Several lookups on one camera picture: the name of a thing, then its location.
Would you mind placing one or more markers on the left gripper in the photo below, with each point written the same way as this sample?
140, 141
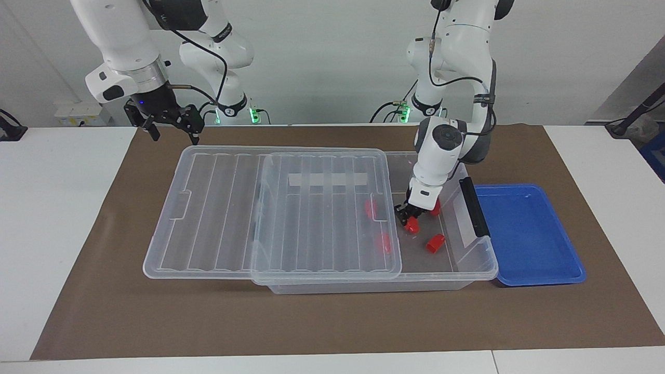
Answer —
420, 209

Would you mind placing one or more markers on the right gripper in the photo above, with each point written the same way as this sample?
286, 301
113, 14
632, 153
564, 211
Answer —
153, 102

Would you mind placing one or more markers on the red block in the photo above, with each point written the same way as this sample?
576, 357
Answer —
413, 225
436, 207
385, 242
436, 243
371, 208

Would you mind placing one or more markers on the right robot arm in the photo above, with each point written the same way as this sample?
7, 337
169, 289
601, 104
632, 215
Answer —
122, 36

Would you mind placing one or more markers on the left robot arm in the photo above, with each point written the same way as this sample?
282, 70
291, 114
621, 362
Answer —
457, 62

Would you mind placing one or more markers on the clear plastic box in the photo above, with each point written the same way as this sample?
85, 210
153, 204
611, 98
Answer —
447, 262

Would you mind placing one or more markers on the blue plastic tray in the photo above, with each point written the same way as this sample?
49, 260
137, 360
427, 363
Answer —
524, 234

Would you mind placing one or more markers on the clear plastic lid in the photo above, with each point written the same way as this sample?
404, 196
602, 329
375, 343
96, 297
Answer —
270, 213

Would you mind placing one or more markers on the black stand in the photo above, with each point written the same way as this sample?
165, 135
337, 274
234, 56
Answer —
9, 127
636, 110

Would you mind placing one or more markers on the blue crate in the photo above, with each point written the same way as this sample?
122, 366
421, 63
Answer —
655, 153

